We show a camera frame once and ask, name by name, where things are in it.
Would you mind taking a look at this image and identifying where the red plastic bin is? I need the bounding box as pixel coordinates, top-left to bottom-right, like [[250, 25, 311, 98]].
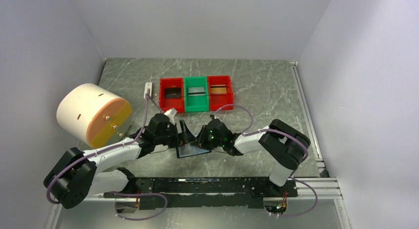
[[207, 76, 234, 111], [159, 78, 185, 113]]

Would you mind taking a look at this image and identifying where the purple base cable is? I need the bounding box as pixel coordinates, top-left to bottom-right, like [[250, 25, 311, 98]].
[[108, 190, 168, 221], [268, 177, 319, 219]]

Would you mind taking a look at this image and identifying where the aluminium frame rail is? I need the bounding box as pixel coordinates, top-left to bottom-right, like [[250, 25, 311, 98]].
[[44, 58, 349, 229]]

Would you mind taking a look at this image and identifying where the black leather card holder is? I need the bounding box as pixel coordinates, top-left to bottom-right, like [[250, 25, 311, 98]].
[[176, 143, 211, 159]]

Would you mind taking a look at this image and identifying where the gold card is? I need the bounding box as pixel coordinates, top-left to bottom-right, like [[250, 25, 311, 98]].
[[210, 85, 227, 95]]

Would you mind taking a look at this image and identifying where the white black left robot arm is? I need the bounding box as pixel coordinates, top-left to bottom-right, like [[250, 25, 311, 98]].
[[43, 113, 196, 209]]

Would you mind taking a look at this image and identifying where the silver card in bin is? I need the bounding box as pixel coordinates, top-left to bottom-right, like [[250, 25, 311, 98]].
[[187, 87, 206, 96]]

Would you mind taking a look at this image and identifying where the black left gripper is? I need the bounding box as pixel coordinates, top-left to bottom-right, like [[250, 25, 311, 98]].
[[155, 120, 197, 149]]

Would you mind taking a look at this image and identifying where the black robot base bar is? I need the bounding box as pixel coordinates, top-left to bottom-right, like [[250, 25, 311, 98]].
[[104, 177, 298, 210]]

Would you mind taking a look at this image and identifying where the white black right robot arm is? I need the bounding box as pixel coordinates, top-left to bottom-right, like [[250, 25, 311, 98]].
[[191, 119, 311, 196]]

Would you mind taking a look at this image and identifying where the small white clip block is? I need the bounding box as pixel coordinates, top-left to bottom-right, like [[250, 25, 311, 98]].
[[143, 82, 153, 99]]

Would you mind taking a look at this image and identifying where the black card in bin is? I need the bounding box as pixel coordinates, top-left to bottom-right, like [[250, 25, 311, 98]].
[[164, 87, 182, 99]]

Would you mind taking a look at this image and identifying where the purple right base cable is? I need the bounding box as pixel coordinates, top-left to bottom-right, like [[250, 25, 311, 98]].
[[268, 177, 319, 219]]

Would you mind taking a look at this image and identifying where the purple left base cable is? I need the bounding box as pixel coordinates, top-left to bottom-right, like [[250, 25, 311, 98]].
[[108, 190, 168, 221]]

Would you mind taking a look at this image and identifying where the white orange cylinder drum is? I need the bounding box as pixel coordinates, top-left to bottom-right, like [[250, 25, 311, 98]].
[[56, 83, 132, 149]]

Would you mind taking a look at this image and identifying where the green plastic bin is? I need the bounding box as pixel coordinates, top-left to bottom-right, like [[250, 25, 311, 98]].
[[183, 76, 209, 113]]

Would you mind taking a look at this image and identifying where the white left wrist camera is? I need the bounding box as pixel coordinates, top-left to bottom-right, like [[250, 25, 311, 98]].
[[165, 108, 177, 118]]

